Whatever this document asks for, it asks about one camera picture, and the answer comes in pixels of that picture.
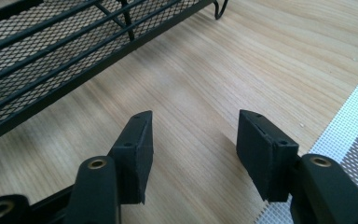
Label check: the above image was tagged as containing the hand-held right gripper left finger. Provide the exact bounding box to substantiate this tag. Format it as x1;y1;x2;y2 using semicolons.
64;110;155;224

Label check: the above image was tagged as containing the white and grey woven mat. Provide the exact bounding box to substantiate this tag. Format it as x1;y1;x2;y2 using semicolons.
255;61;358;224

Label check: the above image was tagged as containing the black metal mesh rack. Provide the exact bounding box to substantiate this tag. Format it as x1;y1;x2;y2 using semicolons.
0;0;229;183

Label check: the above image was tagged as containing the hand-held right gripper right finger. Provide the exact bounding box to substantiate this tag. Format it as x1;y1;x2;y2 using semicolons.
236;109;358;224

